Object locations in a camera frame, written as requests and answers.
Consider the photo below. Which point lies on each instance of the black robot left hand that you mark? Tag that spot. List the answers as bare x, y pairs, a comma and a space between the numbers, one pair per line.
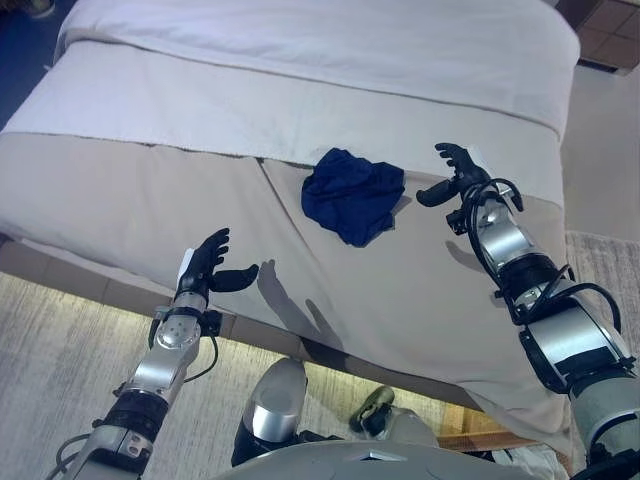
200, 265

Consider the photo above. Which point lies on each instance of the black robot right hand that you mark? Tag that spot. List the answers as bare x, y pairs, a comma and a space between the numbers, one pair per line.
465, 170

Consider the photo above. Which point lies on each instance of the blue garment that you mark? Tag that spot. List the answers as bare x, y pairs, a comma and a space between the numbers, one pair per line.
350, 200

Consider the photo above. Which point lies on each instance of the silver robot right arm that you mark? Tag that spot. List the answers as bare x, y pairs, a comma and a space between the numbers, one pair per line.
570, 340

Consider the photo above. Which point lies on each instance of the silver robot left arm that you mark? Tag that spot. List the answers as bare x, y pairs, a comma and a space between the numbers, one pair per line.
170, 360

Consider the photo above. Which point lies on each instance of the bed with beige cover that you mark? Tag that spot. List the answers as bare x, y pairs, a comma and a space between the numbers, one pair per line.
125, 190

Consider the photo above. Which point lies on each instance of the brown wicker basket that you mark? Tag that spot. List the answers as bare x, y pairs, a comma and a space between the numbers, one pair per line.
475, 430

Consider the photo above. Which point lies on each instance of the white duvet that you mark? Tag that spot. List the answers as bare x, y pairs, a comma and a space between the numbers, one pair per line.
300, 50

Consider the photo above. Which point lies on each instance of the silver robot right leg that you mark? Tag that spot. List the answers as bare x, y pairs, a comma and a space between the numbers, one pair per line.
390, 420

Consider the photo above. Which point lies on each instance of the grey robot torso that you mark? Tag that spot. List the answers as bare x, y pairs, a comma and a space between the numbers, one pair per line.
360, 465

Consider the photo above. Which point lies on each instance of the olive brown shoe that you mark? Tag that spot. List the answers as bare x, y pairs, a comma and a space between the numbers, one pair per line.
42, 7

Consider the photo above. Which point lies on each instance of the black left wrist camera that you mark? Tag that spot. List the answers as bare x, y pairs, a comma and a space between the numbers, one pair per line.
212, 322

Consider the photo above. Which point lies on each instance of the brown bed frame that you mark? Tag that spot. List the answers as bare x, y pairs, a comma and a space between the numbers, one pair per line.
100, 285

